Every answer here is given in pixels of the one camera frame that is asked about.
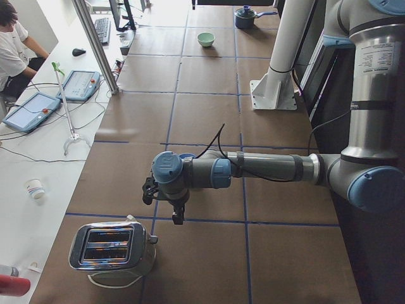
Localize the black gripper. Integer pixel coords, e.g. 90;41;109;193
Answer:
168;189;190;225

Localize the green bowl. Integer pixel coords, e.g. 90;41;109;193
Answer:
197;32;215;48

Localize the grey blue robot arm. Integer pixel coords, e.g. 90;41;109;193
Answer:
142;1;404;225

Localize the silver toaster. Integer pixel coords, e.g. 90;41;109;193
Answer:
69;215;158;289

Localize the reacher grabber tool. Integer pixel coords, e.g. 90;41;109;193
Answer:
51;61;90;156

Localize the white paper cup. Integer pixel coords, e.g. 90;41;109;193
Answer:
25;179;45;200

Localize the red bottle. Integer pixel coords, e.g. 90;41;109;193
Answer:
1;275;31;296

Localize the near teach pendant tablet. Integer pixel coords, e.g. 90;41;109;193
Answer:
3;92;61;132

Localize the black computer mouse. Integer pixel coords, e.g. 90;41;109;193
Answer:
72;48;86;57

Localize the black keyboard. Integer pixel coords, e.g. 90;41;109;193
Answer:
94;18;111;46

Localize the blue saucepan with lid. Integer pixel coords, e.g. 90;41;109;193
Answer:
234;5;278;29

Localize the black monitor stand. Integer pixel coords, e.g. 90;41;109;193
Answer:
109;0;136;32

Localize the seated person white shirt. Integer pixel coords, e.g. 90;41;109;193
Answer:
1;1;49;99

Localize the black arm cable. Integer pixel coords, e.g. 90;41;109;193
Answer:
195;123;295;182

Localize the aluminium frame post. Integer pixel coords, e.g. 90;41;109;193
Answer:
72;0;119;95

